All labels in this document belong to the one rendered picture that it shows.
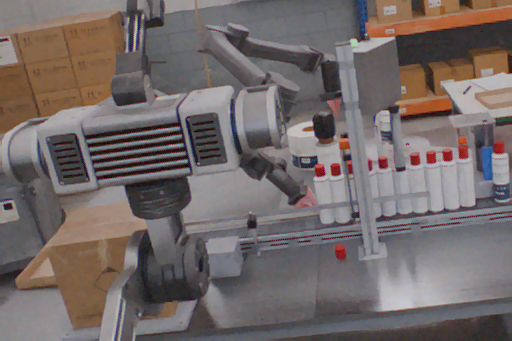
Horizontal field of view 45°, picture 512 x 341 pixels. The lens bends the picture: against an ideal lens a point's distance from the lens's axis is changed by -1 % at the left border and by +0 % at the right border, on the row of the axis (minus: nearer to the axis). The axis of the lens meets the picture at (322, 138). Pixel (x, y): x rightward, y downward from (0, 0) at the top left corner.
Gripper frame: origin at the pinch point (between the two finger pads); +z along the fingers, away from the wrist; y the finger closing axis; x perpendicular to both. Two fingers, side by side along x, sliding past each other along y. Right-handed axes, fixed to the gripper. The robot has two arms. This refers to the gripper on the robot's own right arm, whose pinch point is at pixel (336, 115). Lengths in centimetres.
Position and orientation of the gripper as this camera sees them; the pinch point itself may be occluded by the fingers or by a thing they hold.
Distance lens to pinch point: 217.3
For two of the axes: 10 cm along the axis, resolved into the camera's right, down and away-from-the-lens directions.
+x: 0.1, 3.4, -9.4
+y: -9.9, 1.4, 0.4
